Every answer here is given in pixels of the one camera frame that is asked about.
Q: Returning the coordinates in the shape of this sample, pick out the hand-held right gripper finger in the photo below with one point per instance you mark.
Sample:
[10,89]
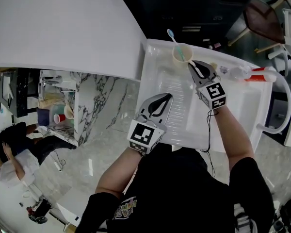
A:
[213,71]
[197,80]

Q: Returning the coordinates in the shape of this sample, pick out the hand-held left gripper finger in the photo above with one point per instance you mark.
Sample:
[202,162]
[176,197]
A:
[163,119]
[143,110]

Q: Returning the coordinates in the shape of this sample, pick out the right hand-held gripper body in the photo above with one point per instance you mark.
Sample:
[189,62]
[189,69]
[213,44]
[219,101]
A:
[213,94]

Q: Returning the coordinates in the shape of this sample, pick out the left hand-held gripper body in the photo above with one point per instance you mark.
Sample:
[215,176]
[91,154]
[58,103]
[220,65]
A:
[143,136]

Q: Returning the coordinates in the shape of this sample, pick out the red bottle with white cap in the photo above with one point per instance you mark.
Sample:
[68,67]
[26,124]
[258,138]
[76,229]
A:
[257,76]

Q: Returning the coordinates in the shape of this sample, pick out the teal toothbrush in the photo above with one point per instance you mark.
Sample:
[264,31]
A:
[170,33]

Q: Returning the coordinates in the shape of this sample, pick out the person's right forearm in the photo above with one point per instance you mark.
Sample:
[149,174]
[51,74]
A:
[232,139]

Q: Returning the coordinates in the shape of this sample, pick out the person's left forearm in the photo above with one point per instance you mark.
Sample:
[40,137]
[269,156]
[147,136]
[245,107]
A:
[116,176]

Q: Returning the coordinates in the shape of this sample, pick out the small yellow item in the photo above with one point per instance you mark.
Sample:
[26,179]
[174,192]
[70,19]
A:
[213,65]

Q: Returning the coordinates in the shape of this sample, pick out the small grey item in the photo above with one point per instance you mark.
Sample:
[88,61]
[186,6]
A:
[224,70]

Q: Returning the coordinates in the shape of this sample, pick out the white arched faucet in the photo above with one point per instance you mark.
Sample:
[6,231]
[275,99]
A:
[237,72]

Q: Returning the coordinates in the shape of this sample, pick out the white ceramic sink basin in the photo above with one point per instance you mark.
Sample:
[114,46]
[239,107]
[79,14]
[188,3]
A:
[245,101]

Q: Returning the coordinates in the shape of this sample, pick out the marble pattern counter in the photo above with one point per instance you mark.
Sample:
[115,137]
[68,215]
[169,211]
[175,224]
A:
[99,98]

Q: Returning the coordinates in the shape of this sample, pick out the black sink stand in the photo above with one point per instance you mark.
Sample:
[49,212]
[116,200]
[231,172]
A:
[276,110]

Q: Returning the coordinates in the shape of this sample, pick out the person's black printed t-shirt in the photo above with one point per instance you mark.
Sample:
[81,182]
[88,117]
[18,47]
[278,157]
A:
[179,193]

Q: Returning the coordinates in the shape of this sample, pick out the dark cabinet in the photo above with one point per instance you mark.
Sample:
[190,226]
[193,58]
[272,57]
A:
[184,8]

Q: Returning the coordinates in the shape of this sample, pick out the wooden chair with brown seat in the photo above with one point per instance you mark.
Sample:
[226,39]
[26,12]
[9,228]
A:
[262,13]

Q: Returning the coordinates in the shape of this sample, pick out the red plastic cup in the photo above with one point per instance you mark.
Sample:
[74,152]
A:
[60,118]

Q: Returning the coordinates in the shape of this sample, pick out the white power strip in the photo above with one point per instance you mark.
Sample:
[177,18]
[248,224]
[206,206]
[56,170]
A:
[57,166]

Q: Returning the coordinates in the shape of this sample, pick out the dark blue cup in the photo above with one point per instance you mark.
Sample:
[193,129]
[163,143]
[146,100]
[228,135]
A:
[43,116]

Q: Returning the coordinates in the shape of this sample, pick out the white table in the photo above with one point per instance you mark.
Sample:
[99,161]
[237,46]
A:
[68,207]

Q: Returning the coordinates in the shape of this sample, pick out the black metal rack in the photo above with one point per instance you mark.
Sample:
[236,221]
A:
[21,93]

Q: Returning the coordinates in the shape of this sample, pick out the person's white striped shoe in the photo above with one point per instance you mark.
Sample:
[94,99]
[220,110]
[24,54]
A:
[242,218]

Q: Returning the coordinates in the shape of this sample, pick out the red black device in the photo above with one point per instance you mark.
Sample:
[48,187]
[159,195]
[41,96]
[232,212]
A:
[38,211]

